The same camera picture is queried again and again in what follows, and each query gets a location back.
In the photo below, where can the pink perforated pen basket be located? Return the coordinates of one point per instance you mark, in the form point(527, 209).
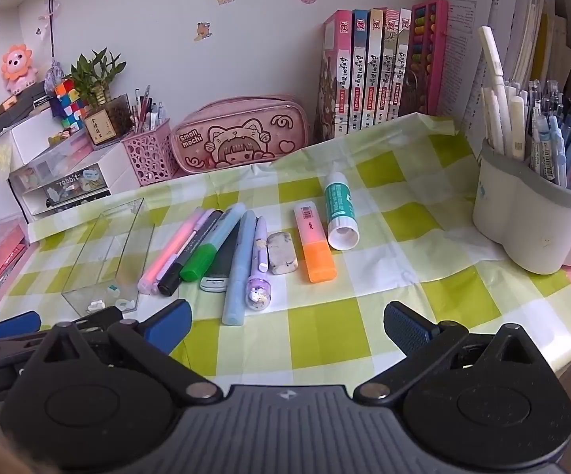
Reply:
point(151, 155)

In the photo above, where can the lilac mechanical pencil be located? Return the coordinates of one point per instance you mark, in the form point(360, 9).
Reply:
point(163, 276)

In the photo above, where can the pink lion toy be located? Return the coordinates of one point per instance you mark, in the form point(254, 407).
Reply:
point(17, 70)

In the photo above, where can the dirty white eraser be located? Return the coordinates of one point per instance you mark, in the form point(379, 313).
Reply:
point(282, 257)

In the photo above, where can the colourful rubik cube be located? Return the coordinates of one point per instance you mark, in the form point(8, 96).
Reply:
point(67, 103)

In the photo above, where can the stack of white papers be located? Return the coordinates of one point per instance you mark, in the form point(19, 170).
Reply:
point(531, 40)

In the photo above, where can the white heart pen holder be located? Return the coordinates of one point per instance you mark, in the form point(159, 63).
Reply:
point(527, 215)

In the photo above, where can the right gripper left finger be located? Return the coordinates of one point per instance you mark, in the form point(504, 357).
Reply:
point(160, 334)

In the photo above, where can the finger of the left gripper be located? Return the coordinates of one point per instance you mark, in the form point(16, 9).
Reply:
point(27, 323)
point(101, 319)

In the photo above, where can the pink boxed book set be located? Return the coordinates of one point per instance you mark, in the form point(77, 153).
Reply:
point(364, 61)

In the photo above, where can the lucky bamboo plant pot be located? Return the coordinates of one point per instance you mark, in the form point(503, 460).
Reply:
point(108, 118)

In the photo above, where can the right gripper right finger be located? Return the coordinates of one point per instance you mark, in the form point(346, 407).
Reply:
point(410, 331)

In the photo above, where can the green checkered table cloth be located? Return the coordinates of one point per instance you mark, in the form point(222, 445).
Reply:
point(382, 215)

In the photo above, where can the pink cat pencil case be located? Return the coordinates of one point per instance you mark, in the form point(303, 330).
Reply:
point(240, 131)

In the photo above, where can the green highlighter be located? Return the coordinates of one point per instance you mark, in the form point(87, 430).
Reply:
point(203, 256)

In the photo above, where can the purple cartoon multicolour pen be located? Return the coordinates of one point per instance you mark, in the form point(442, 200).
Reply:
point(259, 268)

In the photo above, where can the orange pink highlighter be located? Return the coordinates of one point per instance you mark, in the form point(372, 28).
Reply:
point(320, 264)

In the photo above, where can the green white glue stick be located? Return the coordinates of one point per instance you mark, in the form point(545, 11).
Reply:
point(342, 226)

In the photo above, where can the pink abacus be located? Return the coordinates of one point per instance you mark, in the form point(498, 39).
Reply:
point(425, 65)

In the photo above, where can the pink highlighter pen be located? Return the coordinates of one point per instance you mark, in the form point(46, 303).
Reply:
point(148, 283)

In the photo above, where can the light blue pen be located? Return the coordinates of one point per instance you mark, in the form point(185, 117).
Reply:
point(235, 297)

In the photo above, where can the dark grey ruler case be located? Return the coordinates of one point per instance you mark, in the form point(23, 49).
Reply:
point(216, 278)

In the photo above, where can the white drawer organizer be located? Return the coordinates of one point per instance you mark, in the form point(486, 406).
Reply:
point(71, 173)

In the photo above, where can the black marker pen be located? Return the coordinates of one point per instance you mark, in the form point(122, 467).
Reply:
point(169, 280)

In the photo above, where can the black box on organizer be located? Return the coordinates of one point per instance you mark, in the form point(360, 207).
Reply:
point(19, 106)

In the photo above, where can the clear plastic organizer tray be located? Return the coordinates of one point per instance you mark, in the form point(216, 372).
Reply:
point(112, 261)

